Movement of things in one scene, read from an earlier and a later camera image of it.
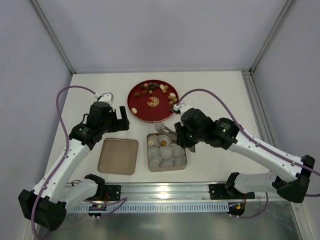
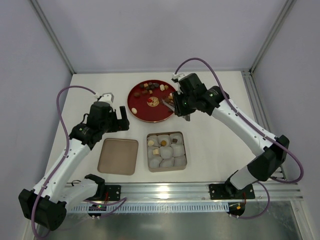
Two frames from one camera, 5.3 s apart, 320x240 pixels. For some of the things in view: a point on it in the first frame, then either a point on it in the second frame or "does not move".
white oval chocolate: x=134 y=110 does not move
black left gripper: x=119 y=122 does not move
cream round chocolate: x=150 y=143 does not move
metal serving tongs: x=161 y=127 -> x=187 y=116
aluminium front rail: x=140 y=191 does not move
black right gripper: x=180 y=135 -> x=178 y=105
